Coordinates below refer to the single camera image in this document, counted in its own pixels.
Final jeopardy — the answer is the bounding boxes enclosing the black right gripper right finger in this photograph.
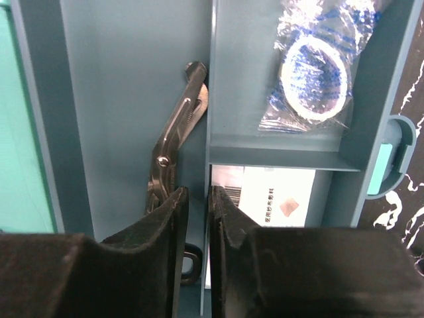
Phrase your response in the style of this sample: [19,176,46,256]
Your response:
[208,186,423,317]

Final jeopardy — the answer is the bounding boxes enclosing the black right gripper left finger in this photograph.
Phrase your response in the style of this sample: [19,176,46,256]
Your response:
[1,187,189,317]

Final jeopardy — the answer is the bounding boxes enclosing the blue white bandage packet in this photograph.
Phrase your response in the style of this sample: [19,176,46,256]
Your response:
[203,164,316,290]

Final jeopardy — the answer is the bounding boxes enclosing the black small scissors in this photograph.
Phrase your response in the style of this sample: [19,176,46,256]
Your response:
[145,61,209,213]

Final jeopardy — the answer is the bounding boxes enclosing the dark teal divider tray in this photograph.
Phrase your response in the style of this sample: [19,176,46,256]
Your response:
[11,1,422,317]

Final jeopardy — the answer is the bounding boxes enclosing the small tape roll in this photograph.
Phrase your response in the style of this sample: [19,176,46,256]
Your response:
[258,1,390,133]

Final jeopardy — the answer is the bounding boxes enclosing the teal medicine kit box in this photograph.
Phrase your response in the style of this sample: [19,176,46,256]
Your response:
[1,1,57,233]

